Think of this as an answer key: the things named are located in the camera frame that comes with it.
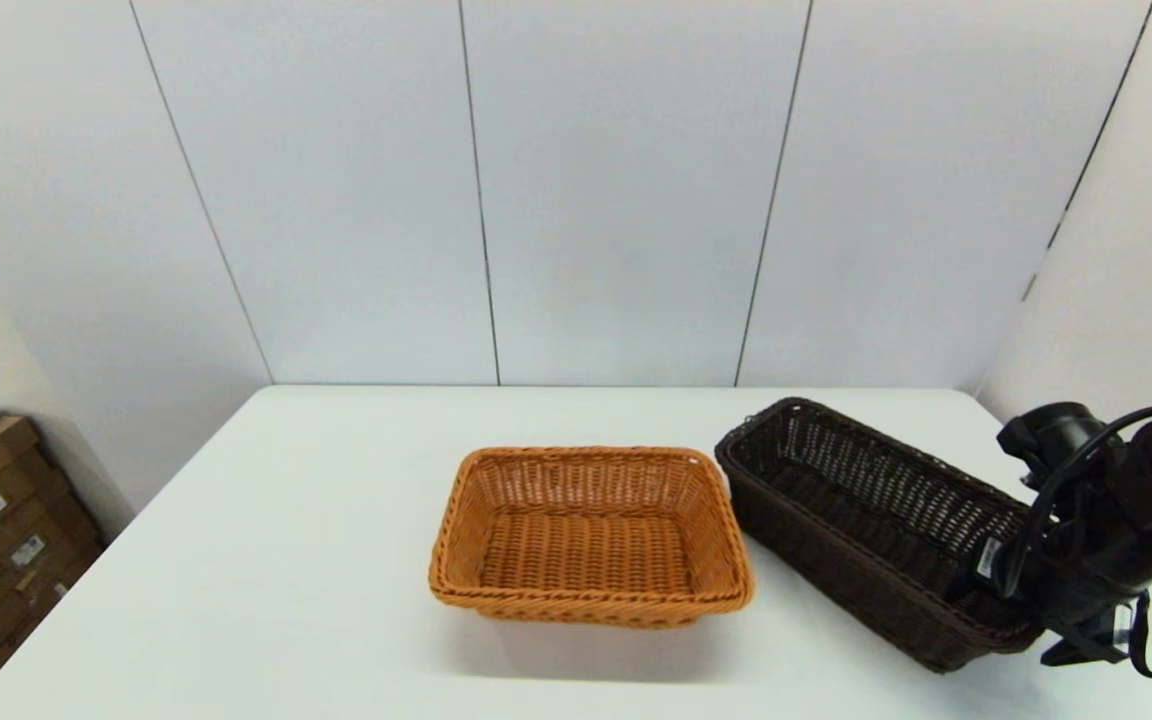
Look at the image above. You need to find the dark brown wicker basket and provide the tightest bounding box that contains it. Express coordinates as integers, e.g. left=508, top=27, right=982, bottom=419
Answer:
left=714, top=397, right=1047, bottom=674

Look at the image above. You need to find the orange wicker basket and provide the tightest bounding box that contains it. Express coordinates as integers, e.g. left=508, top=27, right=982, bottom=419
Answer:
left=427, top=446, right=755, bottom=629

